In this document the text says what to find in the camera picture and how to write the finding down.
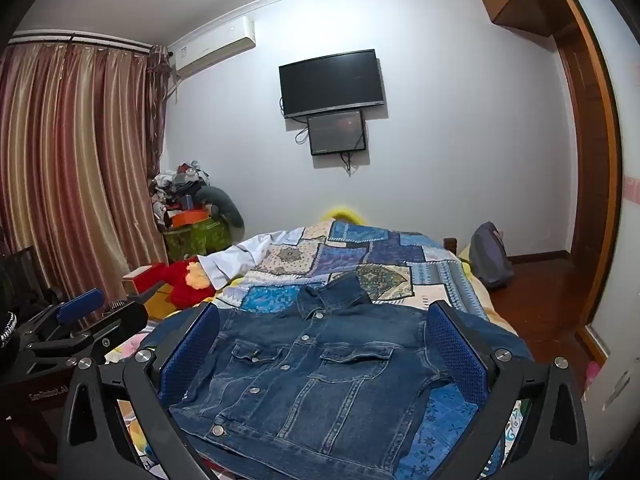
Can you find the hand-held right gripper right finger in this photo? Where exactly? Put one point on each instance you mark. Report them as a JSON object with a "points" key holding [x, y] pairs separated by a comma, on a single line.
{"points": [[457, 355]]}

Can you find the white air conditioner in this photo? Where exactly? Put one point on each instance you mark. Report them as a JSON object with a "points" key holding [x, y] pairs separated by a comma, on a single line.
{"points": [[215, 47]]}

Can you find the orange box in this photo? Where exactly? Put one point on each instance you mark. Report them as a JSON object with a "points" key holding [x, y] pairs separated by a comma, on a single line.
{"points": [[189, 217]]}

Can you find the blue denim jacket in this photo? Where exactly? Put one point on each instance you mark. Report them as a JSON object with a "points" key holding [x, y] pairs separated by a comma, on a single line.
{"points": [[320, 385]]}

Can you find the striped red curtain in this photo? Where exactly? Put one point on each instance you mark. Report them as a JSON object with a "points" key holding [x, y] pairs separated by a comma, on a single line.
{"points": [[75, 160]]}

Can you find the wooden door frame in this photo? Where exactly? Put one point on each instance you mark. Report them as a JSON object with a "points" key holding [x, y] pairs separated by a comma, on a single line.
{"points": [[595, 160]]}

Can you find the red plush toy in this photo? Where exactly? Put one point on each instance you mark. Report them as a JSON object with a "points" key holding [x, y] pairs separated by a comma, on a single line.
{"points": [[182, 285]]}

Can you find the patchwork printed blanket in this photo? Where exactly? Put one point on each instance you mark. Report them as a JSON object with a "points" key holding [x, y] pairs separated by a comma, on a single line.
{"points": [[350, 260]]}

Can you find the cartoon print bedsheet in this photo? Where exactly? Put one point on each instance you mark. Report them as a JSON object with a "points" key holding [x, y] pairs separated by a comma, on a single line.
{"points": [[132, 345]]}

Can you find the grey backpack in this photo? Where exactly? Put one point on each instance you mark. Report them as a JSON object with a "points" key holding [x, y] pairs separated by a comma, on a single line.
{"points": [[490, 257]]}

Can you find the small black wall monitor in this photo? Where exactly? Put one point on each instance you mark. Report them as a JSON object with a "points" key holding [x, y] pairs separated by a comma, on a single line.
{"points": [[335, 132]]}

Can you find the white shirt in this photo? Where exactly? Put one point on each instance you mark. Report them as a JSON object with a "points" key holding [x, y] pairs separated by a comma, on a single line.
{"points": [[235, 260]]}

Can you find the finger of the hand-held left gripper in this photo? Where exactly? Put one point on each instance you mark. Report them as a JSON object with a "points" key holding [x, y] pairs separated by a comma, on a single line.
{"points": [[80, 306], [122, 322]]}

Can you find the white curtain rail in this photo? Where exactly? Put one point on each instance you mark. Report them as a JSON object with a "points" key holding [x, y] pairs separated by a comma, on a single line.
{"points": [[80, 40]]}

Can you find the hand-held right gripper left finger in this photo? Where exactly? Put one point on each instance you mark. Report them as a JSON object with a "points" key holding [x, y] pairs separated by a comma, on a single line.
{"points": [[187, 355]]}

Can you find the wooden bedpost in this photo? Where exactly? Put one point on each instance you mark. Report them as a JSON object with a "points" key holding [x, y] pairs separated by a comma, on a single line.
{"points": [[451, 246]]}

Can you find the green storage box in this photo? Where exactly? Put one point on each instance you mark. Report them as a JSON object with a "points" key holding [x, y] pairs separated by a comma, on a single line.
{"points": [[192, 242]]}

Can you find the black wall television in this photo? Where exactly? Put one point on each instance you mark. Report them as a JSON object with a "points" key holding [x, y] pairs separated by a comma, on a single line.
{"points": [[330, 82]]}

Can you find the yellow pillow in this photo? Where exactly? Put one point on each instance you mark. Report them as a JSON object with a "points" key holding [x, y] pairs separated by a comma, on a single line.
{"points": [[345, 212]]}

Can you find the pile of mixed clothes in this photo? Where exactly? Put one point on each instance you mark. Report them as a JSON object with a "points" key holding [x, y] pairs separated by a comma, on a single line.
{"points": [[172, 187]]}

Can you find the reddish wooden box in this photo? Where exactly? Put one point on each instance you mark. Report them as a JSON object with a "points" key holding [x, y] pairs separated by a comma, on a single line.
{"points": [[142, 280]]}

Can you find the black chair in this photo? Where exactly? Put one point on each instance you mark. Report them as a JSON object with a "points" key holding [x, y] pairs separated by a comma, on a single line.
{"points": [[20, 275]]}

